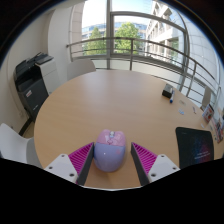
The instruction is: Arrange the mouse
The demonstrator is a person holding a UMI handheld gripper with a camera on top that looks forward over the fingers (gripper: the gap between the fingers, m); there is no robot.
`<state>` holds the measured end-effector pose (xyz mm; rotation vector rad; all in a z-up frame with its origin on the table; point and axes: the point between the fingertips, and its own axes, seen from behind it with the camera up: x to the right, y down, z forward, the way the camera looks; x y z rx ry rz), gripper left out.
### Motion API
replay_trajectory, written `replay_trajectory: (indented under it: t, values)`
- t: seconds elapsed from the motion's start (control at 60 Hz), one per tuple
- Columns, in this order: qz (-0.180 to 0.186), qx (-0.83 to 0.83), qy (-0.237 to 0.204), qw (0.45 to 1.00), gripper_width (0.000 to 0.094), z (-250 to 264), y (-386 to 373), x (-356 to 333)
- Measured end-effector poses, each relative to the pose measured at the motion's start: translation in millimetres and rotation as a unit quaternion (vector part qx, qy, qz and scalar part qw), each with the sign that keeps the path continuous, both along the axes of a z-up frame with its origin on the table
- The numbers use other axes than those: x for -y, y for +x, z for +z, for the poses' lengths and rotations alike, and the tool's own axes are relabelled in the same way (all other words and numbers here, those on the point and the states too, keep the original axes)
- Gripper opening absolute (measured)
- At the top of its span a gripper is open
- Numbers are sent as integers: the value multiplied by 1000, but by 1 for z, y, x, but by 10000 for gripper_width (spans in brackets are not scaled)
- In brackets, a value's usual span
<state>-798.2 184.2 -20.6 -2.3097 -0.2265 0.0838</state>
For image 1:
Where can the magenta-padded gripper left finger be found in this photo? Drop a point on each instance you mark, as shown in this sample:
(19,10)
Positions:
(60,165)

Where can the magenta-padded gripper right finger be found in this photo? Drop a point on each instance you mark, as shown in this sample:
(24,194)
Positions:
(163,166)

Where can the pink and lilac computer mouse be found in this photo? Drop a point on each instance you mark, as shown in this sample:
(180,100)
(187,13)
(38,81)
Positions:
(109,151)

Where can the black mouse pad, red-blue print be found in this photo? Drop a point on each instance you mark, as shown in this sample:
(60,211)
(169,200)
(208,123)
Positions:
(193,146)

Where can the small white square sticker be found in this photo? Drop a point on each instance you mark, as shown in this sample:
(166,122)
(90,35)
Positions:
(202,125)

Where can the small blue sticker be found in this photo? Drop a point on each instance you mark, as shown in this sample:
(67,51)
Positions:
(181,112)

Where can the small white rectangular sticker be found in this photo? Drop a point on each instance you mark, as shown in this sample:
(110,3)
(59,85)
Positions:
(194,110)

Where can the red and black magazine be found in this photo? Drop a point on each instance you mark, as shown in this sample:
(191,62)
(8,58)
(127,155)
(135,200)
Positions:
(219,130)

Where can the round pale sticker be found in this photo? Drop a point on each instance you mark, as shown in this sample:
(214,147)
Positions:
(182,101)

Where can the blue marker pen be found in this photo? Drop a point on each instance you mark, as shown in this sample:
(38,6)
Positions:
(172,96)

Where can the black whiteboard eraser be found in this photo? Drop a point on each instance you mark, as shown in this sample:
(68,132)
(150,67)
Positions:
(167,90)

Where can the black and white office printer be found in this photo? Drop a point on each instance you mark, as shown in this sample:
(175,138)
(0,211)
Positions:
(33,86)

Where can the grey metal railing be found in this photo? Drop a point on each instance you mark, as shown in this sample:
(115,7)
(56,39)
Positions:
(131,40)

